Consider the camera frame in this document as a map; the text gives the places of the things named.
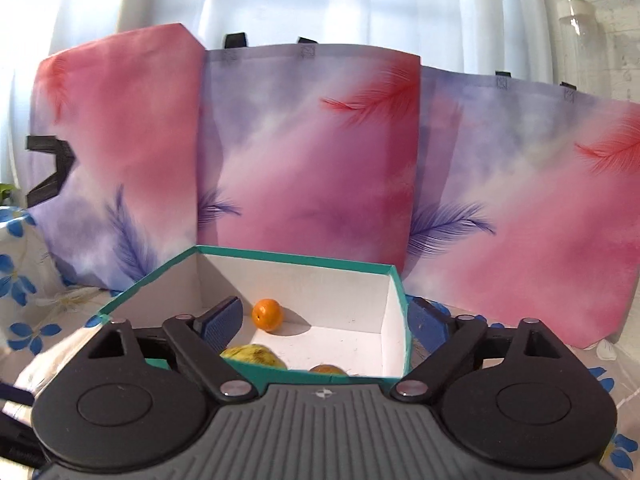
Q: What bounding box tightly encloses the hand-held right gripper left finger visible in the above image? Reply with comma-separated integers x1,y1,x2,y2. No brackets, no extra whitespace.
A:
89,297,253,404

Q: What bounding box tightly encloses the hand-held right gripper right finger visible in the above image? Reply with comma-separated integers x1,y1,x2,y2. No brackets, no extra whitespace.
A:
390,298,571,404

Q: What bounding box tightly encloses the large orange mandarin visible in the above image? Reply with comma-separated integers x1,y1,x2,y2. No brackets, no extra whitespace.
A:
251,298,284,332

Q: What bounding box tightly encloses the yellow-green spotted pear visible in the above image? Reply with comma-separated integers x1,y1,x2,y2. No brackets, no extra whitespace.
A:
220,343,289,371

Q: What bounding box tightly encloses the teal cardboard box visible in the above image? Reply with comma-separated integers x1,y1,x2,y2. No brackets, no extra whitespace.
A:
97,245,414,382

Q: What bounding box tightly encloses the feather print tote bag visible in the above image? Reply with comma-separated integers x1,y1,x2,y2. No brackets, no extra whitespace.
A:
406,65,640,352
196,34,422,281
26,22,207,295

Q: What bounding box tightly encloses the blue floral tablecloth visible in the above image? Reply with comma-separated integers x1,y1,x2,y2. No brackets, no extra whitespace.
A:
0,205,640,480

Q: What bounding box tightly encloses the clear plastic bottle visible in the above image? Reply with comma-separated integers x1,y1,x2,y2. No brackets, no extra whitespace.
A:
556,0,609,97

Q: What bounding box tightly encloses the white curtain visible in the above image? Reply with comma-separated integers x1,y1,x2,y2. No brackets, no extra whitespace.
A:
0,0,563,111

